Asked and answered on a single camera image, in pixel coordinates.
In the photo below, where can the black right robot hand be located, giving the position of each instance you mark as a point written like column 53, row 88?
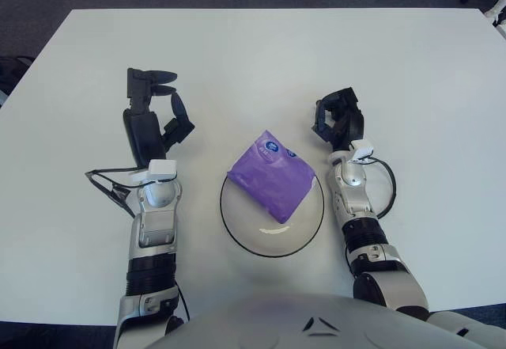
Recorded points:
column 352, row 125

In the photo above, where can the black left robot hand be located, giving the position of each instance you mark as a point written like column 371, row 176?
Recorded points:
column 144, row 135

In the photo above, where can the purple tissue paper pack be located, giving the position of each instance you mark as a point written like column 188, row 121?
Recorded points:
column 269, row 179

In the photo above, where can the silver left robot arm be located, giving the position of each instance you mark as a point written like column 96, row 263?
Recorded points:
column 156, row 194

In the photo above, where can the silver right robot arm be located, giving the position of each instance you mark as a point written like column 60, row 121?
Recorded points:
column 351, row 180

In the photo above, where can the white plate with black rim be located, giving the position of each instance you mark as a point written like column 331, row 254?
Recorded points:
column 276, row 240

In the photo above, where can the black bag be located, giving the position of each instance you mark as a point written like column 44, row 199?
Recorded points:
column 12, row 72

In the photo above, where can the white adjacent table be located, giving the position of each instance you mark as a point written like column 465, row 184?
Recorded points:
column 501, row 30

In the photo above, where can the grey robot torso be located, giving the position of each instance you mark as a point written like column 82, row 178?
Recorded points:
column 276, row 321

